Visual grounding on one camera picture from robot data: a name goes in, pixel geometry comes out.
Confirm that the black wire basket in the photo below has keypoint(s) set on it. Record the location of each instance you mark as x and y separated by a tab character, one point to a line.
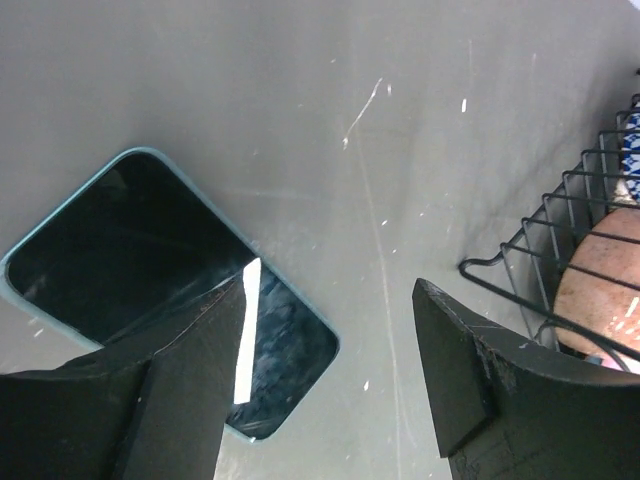
527	268

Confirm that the blue patterned bowl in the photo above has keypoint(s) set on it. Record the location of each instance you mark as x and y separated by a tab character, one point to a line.
630	161

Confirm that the brown ceramic bowl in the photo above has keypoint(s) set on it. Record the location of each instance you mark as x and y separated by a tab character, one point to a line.
598	290

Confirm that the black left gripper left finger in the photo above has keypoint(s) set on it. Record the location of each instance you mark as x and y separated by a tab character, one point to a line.
150	406

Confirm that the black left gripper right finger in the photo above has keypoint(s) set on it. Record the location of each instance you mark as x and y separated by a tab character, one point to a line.
505	407

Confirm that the teal-edged black smartphone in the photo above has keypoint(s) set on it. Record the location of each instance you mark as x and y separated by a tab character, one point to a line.
137	243

